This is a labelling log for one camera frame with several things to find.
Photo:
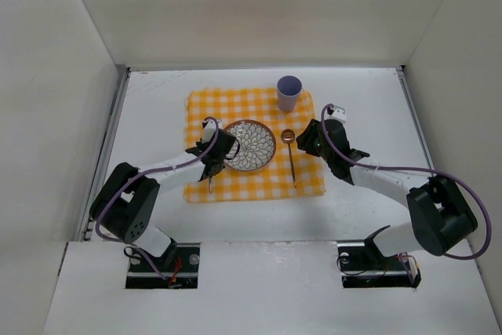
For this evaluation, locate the right aluminium frame rail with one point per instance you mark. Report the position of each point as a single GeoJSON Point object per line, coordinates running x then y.
{"type": "Point", "coordinates": [409, 100]}

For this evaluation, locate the left aluminium frame rail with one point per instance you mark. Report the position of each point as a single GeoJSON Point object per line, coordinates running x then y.
{"type": "Point", "coordinates": [105, 149]}

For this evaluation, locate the aluminium frame rail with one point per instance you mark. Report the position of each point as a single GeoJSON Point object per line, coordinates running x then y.
{"type": "Point", "coordinates": [409, 100]}
{"type": "Point", "coordinates": [105, 149]}

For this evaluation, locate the copper long-handled spoon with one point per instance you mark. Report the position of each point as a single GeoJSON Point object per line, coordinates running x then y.
{"type": "Point", "coordinates": [288, 137]}

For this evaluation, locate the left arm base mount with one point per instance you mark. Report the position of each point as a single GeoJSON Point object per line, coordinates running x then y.
{"type": "Point", "coordinates": [178, 269]}

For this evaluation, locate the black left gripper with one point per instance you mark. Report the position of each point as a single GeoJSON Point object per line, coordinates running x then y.
{"type": "Point", "coordinates": [214, 166]}

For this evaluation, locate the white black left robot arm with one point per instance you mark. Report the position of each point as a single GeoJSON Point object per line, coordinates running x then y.
{"type": "Point", "coordinates": [122, 210]}

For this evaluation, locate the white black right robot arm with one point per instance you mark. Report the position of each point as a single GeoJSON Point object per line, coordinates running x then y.
{"type": "Point", "coordinates": [439, 214]}

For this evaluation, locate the patterned ceramic plate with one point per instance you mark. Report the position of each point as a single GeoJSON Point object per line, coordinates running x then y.
{"type": "Point", "coordinates": [254, 148]}

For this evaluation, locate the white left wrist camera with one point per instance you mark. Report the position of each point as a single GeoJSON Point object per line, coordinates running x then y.
{"type": "Point", "coordinates": [209, 128]}

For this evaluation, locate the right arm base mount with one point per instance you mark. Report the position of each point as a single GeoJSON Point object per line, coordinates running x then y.
{"type": "Point", "coordinates": [363, 267]}

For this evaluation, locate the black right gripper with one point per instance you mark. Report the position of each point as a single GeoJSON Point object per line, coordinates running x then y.
{"type": "Point", "coordinates": [307, 139]}

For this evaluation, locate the yellow white checkered cloth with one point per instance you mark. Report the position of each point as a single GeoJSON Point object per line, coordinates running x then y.
{"type": "Point", "coordinates": [274, 181]}

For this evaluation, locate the lavender plastic cup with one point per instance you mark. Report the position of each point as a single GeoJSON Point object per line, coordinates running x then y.
{"type": "Point", "coordinates": [289, 89]}

